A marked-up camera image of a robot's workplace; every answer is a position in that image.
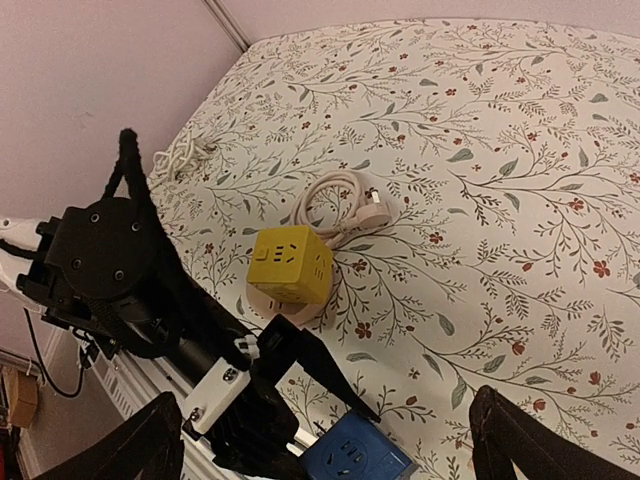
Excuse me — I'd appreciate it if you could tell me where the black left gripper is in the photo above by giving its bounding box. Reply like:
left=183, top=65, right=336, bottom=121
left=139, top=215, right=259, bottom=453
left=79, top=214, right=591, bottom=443
left=193, top=315, right=381, bottom=479

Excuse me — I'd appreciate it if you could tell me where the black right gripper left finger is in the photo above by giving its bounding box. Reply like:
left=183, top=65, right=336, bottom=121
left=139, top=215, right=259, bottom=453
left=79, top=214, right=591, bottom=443
left=39, top=392, right=184, bottom=480

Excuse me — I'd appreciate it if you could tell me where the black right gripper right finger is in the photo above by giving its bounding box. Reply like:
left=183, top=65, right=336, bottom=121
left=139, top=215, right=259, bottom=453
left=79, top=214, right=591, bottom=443
left=469, top=385, right=623, bottom=479

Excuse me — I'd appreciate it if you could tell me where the pink round power strip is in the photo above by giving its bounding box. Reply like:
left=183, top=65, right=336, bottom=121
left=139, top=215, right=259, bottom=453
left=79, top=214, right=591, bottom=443
left=246, top=284, right=337, bottom=328

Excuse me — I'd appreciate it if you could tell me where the yellow cube socket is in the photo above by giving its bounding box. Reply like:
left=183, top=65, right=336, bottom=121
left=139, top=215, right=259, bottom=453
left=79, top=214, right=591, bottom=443
left=247, top=225, right=333, bottom=305

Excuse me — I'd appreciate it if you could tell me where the blue cube socket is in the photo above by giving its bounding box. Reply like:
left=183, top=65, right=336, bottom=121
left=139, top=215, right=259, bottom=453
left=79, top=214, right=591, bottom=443
left=299, top=411, right=418, bottom=480

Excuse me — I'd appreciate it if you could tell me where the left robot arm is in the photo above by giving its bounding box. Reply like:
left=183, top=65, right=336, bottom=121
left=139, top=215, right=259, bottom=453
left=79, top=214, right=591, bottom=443
left=1, top=198, right=376, bottom=479

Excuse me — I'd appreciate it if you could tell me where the floral patterned table mat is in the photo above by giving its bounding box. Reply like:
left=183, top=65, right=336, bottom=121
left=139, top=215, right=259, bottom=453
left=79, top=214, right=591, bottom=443
left=150, top=19, right=639, bottom=479

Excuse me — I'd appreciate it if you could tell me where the aluminium front rail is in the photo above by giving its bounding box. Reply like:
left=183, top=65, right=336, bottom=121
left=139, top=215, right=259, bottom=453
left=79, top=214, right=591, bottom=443
left=92, top=353, right=229, bottom=479

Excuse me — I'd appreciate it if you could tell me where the pink coiled power cord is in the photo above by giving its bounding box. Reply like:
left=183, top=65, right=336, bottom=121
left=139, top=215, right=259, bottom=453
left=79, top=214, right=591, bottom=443
left=290, top=169, right=393, bottom=249

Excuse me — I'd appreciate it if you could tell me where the white tangled cable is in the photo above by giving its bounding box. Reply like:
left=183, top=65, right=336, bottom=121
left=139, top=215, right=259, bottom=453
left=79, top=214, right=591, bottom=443
left=149, top=132, right=217, bottom=194

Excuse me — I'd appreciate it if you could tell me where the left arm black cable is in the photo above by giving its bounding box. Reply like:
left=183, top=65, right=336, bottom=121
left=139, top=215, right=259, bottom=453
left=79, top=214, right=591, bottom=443
left=102, top=127, right=166, bottom=236

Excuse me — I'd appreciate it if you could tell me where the left aluminium corner post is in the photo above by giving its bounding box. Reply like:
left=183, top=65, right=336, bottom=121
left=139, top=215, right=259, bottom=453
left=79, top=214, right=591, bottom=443
left=202, top=0, right=251, bottom=52

